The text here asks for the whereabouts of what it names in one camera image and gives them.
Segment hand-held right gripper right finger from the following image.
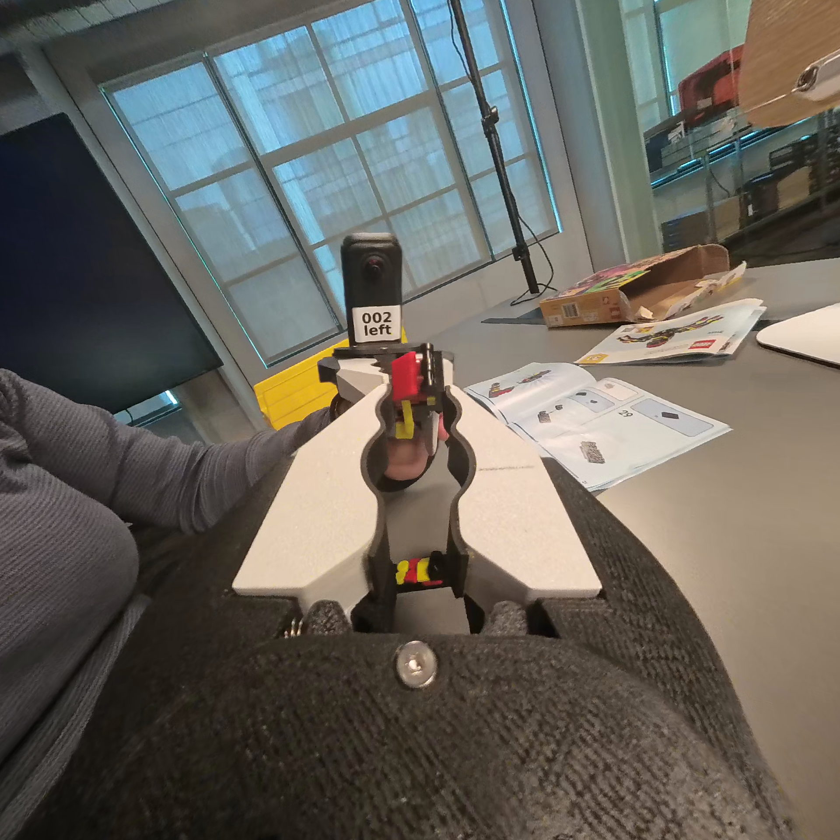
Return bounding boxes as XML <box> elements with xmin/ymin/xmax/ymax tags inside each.
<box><xmin>445</xmin><ymin>386</ymin><xmax>605</xmax><ymax>601</ymax></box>

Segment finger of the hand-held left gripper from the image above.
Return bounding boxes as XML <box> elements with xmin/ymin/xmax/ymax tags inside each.
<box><xmin>420</xmin><ymin>357</ymin><xmax>455</xmax><ymax>454</ymax></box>
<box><xmin>335</xmin><ymin>363</ymin><xmax>395</xmax><ymax>404</ymax></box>

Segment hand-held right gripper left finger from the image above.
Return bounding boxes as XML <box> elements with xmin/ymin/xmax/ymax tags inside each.
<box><xmin>231</xmin><ymin>384</ymin><xmax>396</xmax><ymax>600</ymax></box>

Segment red yellow lego assembly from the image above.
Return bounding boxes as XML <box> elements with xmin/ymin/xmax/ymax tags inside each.
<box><xmin>387</xmin><ymin>343</ymin><xmax>442</xmax><ymax>441</ymax></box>

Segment beaded lego tail assembly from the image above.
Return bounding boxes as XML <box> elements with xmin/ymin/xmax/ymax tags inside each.
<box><xmin>392</xmin><ymin>555</ymin><xmax>445</xmax><ymax>587</ymax></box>

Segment person's left forearm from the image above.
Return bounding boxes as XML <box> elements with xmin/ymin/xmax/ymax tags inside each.
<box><xmin>0</xmin><ymin>367</ymin><xmax>332</xmax><ymax>536</ymax></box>

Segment person's left hand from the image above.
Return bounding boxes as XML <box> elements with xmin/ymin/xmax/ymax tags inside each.
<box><xmin>382</xmin><ymin>425</ymin><xmax>452</xmax><ymax>493</ymax></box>

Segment yellow plastic bin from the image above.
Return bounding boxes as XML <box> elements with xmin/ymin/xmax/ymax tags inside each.
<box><xmin>252</xmin><ymin>357</ymin><xmax>349</xmax><ymax>432</ymax></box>

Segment open instruction booklet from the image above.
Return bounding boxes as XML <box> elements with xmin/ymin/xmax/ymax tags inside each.
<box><xmin>465</xmin><ymin>362</ymin><xmax>732</xmax><ymax>493</ymax></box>

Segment large grid window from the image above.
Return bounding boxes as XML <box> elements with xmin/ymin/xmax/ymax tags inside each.
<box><xmin>98</xmin><ymin>0</ymin><xmax>565</xmax><ymax>368</ymax></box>

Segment torn cardboard box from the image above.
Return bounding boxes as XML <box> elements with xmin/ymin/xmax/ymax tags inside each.
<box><xmin>538</xmin><ymin>244</ymin><xmax>748</xmax><ymax>329</ymax></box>

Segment black tripod stand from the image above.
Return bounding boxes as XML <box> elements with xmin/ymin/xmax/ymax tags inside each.
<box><xmin>449</xmin><ymin>0</ymin><xmax>542</xmax><ymax>296</ymax></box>

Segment closed instruction booklet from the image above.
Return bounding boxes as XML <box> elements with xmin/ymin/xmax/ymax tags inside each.
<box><xmin>574</xmin><ymin>298</ymin><xmax>767</xmax><ymax>366</ymax></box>

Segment person's torso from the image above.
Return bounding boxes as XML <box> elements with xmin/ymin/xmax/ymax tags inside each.
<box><xmin>0</xmin><ymin>489</ymin><xmax>153</xmax><ymax>840</ymax></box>

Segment dark monitor screen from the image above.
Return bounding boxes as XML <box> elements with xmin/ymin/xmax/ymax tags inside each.
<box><xmin>0</xmin><ymin>112</ymin><xmax>225</xmax><ymax>416</ymax></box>

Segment storage shelves with boxes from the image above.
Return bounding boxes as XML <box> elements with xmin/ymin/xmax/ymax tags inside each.
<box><xmin>643</xmin><ymin>46</ymin><xmax>840</xmax><ymax>253</ymax></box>

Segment wooden book stand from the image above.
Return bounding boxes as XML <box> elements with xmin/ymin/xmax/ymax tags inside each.
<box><xmin>738</xmin><ymin>0</ymin><xmax>840</xmax><ymax>368</ymax></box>

